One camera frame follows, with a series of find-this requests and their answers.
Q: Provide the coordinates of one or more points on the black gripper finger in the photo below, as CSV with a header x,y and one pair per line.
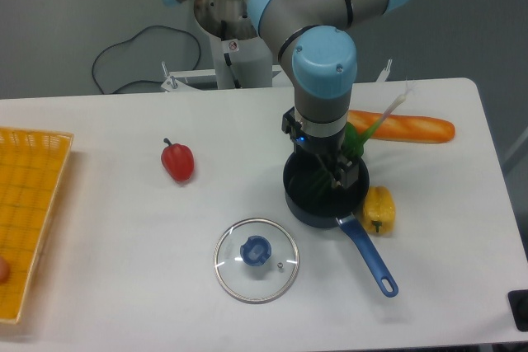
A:
x,y
338,175
324,174

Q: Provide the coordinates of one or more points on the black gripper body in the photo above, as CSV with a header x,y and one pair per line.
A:
x,y
326,139

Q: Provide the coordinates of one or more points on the glass pot lid blue knob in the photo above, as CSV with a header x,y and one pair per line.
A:
x,y
256,260

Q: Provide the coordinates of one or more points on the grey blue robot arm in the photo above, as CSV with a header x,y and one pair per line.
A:
x,y
309,40

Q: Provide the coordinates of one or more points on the dark blue saucepan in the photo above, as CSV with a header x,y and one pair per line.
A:
x,y
339,211

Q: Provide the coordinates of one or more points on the green scallion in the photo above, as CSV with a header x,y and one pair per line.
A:
x,y
304,183

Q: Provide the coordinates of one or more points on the yellow bell pepper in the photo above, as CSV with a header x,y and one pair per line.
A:
x,y
378,211

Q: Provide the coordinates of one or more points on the orange baguette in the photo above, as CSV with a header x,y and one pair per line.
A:
x,y
404,128

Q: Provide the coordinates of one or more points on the red bell pepper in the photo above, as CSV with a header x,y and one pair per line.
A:
x,y
178,160

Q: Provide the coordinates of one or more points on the black corner object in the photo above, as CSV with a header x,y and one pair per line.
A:
x,y
518,304

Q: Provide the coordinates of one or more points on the yellow woven basket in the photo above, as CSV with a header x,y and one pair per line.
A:
x,y
32,165

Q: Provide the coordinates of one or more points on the white metal bracket right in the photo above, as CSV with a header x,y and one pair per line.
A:
x,y
385,72

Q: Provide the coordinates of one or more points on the white metal bracket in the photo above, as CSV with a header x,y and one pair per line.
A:
x,y
385,72
188,81

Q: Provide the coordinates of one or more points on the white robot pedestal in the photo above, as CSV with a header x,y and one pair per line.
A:
x,y
241,58

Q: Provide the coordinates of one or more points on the white metal bracket left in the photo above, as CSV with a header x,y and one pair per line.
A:
x,y
188,81

